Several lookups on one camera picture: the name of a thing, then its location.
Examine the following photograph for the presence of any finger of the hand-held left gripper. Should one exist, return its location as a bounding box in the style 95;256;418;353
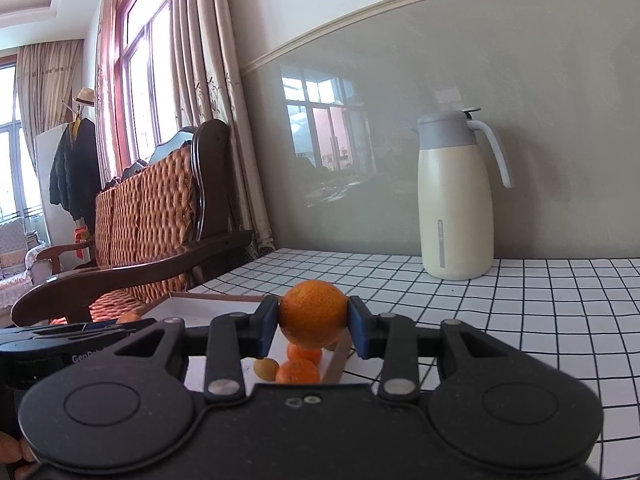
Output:
27;318;163;337

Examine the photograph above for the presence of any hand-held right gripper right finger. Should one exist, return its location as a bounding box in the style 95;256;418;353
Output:
347;296;526;403

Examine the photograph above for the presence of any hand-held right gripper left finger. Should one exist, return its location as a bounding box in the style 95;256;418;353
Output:
112;295;280;406

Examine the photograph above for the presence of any small brownish fruit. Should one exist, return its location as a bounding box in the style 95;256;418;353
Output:
252;357;280;382

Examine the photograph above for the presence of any large mandarin orange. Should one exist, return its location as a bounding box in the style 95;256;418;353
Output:
278;280;349;350
275;359;321;385

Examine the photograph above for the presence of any small orange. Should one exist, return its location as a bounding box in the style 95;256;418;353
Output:
286;342;323;365

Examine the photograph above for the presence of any brown cardboard box white inside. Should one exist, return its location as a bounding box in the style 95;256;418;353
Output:
142;291;353;396

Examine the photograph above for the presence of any person's left hand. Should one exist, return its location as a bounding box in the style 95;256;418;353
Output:
0;432;37;480

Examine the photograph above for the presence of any sofa with lace cover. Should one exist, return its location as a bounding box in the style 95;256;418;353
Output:
0;217;53;311

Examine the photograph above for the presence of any dark wooden wicker chair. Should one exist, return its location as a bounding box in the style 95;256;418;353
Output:
10;119;253;328

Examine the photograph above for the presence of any cream thermos jug grey lid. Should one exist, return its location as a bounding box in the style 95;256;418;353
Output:
416;107;515;281

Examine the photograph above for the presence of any white standing board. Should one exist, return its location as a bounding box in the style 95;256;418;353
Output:
34;122;68;256

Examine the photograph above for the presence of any black jacket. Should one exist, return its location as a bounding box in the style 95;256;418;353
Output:
48;117;102;223

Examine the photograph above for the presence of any white black-checked tablecloth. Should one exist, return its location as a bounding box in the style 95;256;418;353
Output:
187;247;640;480

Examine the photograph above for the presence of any beige patterned curtain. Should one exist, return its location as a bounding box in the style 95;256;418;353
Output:
167;0;277;261
15;39;84;153

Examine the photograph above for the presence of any red-framed window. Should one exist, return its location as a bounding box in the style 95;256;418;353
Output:
116;0;182;177

